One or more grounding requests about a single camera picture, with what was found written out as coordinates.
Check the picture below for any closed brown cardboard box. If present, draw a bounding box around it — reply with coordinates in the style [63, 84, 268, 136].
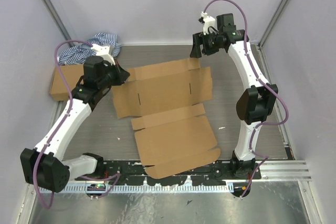
[49, 65, 83, 101]

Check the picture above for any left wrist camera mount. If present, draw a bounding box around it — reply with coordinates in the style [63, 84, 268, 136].
[90, 44, 116, 66]

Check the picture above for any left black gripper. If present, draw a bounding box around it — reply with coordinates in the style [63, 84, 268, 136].
[99, 59, 130, 90]

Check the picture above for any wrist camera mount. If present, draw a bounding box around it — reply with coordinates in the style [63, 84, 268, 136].
[198, 12, 218, 35]
[90, 44, 116, 66]

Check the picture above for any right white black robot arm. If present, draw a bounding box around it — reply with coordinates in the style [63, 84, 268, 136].
[190, 12, 278, 179]

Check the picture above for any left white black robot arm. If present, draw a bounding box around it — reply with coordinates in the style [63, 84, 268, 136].
[20, 56, 130, 193]

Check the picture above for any aluminium frame post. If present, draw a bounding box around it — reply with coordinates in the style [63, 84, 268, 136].
[41, 0, 71, 40]
[258, 0, 290, 48]

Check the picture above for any aluminium front rail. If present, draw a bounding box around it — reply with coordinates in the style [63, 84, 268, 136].
[25, 159, 312, 183]

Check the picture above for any left aluminium frame post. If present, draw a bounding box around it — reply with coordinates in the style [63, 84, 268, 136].
[41, 0, 71, 40]

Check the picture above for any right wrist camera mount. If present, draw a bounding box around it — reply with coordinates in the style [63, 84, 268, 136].
[198, 12, 218, 35]

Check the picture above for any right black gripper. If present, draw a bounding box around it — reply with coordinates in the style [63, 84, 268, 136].
[191, 29, 223, 58]

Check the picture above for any slotted grey cable duct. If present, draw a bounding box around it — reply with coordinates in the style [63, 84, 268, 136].
[61, 183, 234, 194]

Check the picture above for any blue white striped cloth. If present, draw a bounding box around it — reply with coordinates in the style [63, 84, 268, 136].
[57, 33, 121, 65]

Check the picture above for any right aluminium frame post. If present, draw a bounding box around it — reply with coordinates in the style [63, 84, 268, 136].
[258, 0, 290, 48]

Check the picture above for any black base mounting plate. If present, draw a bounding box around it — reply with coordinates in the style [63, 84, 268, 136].
[74, 159, 263, 187]

